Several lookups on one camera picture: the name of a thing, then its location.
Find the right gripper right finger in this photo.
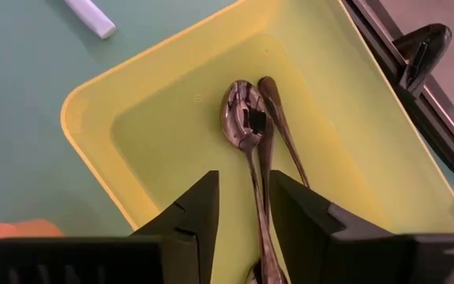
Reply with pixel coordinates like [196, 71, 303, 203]
[269, 170, 409, 284]

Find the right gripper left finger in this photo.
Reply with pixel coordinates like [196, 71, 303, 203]
[132, 170, 220, 284]

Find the silver metal spoon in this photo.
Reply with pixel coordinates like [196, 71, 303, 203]
[219, 79, 289, 284]

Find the yellow plastic bin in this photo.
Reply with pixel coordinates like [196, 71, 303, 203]
[60, 0, 454, 284]

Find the beige plastic bin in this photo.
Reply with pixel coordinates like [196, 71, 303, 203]
[0, 219, 65, 248]

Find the green table mat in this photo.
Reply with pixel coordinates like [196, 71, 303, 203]
[0, 0, 454, 237]

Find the black metal table frame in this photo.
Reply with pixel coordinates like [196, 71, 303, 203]
[340, 0, 454, 226]

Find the black frame clamp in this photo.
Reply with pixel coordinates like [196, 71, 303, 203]
[392, 22, 453, 99]

